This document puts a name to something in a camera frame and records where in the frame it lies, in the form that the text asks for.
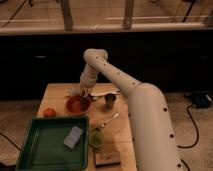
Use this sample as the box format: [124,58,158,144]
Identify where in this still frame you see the dark grapes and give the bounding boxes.
[80,99,89,110]

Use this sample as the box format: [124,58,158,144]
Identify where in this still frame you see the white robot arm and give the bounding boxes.
[80,48,183,171]

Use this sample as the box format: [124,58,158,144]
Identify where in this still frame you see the red bowl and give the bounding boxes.
[65,95,91,116]

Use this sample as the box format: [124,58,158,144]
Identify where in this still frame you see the small metal cup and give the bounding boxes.
[105,93,116,109]

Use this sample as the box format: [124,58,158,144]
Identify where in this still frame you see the white utensil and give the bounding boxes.
[65,88,121,100]

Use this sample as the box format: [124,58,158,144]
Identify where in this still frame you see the metal spoon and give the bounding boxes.
[94,113,119,131]

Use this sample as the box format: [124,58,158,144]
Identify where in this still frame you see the orange tomato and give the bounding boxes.
[43,108,56,117]

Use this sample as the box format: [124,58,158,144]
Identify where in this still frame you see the green cup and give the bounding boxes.
[89,131,104,148]

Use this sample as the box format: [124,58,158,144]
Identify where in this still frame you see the grey sponge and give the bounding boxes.
[63,126,83,149]

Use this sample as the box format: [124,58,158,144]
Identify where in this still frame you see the brown wooden block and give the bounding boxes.
[94,152,121,168]

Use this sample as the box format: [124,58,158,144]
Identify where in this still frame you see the green plastic tray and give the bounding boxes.
[15,116,89,171]

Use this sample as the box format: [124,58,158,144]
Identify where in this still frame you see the blue black device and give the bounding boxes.
[190,93,212,108]

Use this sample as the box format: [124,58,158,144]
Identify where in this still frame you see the black cable left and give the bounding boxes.
[0,132,23,152]

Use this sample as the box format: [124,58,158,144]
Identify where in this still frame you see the black floor cable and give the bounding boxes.
[176,104,200,171]

